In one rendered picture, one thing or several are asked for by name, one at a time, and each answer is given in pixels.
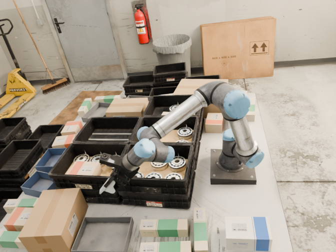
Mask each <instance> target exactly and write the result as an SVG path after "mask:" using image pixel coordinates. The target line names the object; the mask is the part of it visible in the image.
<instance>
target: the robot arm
mask: <svg viewBox="0 0 336 252"><path fill-rule="evenodd" d="M211 104H213V105H215V106H216V107H218V108H219V109H220V111H221V113H222V116H223V118H224V119H225V120H226V121H228V123H229V125H230V129H227V130H226V131H224V133H223V136H222V152H221V154H220V156H219V164H220V165H221V166H222V167H223V168H225V169H228V170H237V169H240V168H241V167H242V166H243V165H245V166H247V167H248V168H250V169H252V168H255V167H256V166H258V165H259V164H260V163H261V162H262V160H263V159H264V156H265V154H264V152H263V151H262V150H260V149H259V147H258V144H257V142H256V141H255V140H254V139H253V137H252V134H251V131H250V127H249V124H248V121H247V117H246V114H247V113H248V112H249V110H250V109H249V108H250V106H251V102H250V99H249V97H248V96H247V95H246V94H245V93H244V92H242V91H241V90H238V89H236V88H235V87H233V86H231V85H230V84H228V83H227V82H225V81H222V80H215V81H211V82H208V83H206V84H204V85H202V86H201V87H199V88H198V89H196V90H195V91H194V94H193V95H192V96H191V97H189V98H188V99H187V100H185V101H184V102H183V103H181V104H180V105H179V106H177V107H176V108H175V109H173V110H172V111H171V112H169V113H168V114H167V115H165V116H164V117H163V118H161V119H160V120H159V121H157V122H156V123H155V124H153V125H152V126H151V127H147V126H144V127H141V128H140V129H139V130H138V131H137V138H138V140H139V142H137V143H136V144H135V146H134V147H133V148H132V149H131V150H130V151H129V152H128V153H127V154H126V155H125V156H124V157H123V158H121V157H117V156H114V155H111V154H107V153H103V154H102V155H101V156H100V158H99V163H100V164H104V165H107V166H110V167H113V168H112V170H113V171H112V172H111V174H110V178H108V179H107V181H106V182H105V184H104V185H103V186H102V187H101V188H100V190H99V194H101V193H102V192H103V191H105V192H108V193H111V194H113V193H115V189H114V185H115V183H116V182H115V181H114V179H115V180H117V181H118V182H119V183H120V185H121V186H122V187H124V186H125V185H127V184H128V183H129V182H130V180H131V179H132V178H133V177H134V176H135V175H136V174H137V173H138V171H139V169H140V167H139V166H140V165H141V164H143V163H144V162H153V163H163V164H164V163H170V162H172V161H173V159H174V157H175V151H174V149H173V148H172V147H171V146H168V145H164V144H163V143H162V142H161V141H160V139H162V138H163V137H164V136H165V135H167V134H168V133H169V132H171V131H172V130H173V129H175V128H176V127H177V126H179V125H180V124H181V123H183V122H184V121H185V120H187V119H188V118H189V117H191V116H192V115H193V114H195V113H196V112H197V111H198V110H200V109H201V108H202V107H207V106H209V105H211ZM122 183H123V184H125V183H126V184H125V185H123V184H122Z"/></svg>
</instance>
